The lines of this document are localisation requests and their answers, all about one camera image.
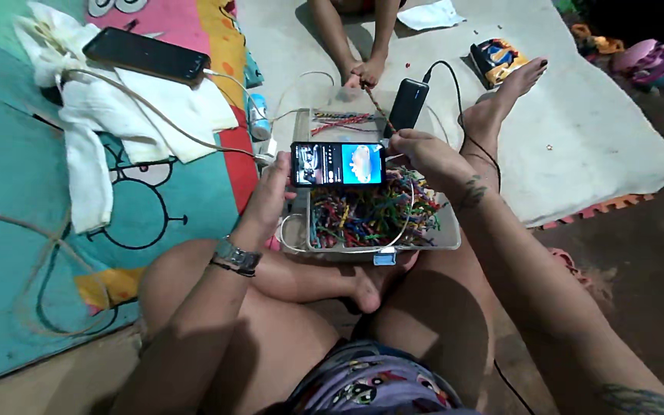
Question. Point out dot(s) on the orange toy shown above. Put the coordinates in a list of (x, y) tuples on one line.
[(603, 44)]

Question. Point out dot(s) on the red and orange foam mat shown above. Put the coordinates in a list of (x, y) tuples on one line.
[(608, 206)]

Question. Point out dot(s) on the person's body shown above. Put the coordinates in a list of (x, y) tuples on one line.
[(372, 383)]

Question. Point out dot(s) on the white cloth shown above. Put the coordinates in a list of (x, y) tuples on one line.
[(431, 15)]

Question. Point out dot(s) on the teal cartoon print mat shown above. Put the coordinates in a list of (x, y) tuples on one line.
[(15, 155)]

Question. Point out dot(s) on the black smartphone with lit screen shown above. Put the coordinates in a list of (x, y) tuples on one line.
[(333, 164)]

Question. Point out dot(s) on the person's left fingers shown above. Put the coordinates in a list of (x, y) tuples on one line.
[(290, 196)]

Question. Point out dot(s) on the white charger plug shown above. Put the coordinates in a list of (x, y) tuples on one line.
[(268, 151)]

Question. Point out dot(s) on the person's right hand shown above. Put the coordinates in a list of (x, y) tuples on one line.
[(433, 158)]

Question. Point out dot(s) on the clear plastic box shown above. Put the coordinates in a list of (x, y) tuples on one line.
[(450, 233)]

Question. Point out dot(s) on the pink crumpled cloth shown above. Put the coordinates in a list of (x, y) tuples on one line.
[(573, 268)]

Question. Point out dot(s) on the black power bank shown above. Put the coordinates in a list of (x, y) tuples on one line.
[(407, 108)]

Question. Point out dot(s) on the person's right forearm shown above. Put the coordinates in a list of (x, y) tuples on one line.
[(545, 276)]

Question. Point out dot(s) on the person's left forearm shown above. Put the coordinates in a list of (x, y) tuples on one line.
[(193, 328)]

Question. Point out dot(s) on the person's left hand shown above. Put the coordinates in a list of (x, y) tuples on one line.
[(263, 204)]

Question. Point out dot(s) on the blue and white bottle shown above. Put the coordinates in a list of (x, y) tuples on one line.
[(259, 117)]

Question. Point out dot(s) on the person's legs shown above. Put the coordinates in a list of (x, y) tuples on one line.
[(303, 323)]

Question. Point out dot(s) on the scissors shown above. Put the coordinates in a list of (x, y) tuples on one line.
[(146, 33)]

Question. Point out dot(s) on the person's right fingers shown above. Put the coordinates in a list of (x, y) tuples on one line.
[(406, 139)]

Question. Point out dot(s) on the large black phone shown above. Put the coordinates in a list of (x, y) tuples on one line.
[(146, 56)]

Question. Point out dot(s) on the white mat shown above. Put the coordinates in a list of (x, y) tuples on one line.
[(574, 132)]

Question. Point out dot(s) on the black and yellow packet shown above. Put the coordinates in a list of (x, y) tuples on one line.
[(496, 59)]

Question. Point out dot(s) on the white garment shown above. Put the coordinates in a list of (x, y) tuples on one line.
[(147, 115)]

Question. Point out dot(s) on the person's left thumb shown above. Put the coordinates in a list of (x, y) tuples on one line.
[(282, 167)]

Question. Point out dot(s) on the pink and purple toy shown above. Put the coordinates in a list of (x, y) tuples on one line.
[(655, 60)]

